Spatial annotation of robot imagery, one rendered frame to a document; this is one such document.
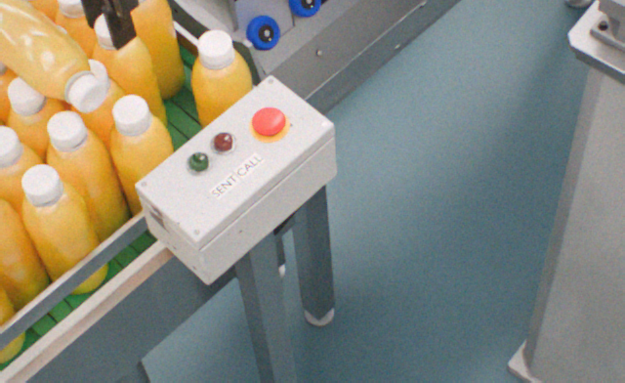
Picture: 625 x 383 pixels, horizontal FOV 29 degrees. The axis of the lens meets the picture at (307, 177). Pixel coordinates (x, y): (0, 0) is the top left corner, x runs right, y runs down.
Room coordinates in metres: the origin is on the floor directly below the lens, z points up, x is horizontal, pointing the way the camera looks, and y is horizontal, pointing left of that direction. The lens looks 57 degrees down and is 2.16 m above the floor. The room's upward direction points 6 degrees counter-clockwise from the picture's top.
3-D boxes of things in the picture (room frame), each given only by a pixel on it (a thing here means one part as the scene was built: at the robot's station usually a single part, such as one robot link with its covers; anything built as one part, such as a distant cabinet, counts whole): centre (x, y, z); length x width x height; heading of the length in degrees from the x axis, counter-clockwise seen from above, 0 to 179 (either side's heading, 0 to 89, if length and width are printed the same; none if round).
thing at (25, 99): (0.83, 0.30, 1.09); 0.04 x 0.04 x 0.02
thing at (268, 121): (0.75, 0.03, 1.11); 0.04 x 0.04 x 0.01
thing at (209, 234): (0.72, 0.07, 1.05); 0.20 x 0.10 x 0.10; 130
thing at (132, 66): (0.91, 0.21, 0.99); 0.07 x 0.07 x 0.19
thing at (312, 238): (1.06, 0.00, 0.31); 0.06 x 0.06 x 0.63; 40
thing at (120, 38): (0.89, 0.19, 1.12); 0.03 x 0.01 x 0.07; 130
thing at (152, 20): (0.98, 0.18, 0.99); 0.07 x 0.07 x 0.19
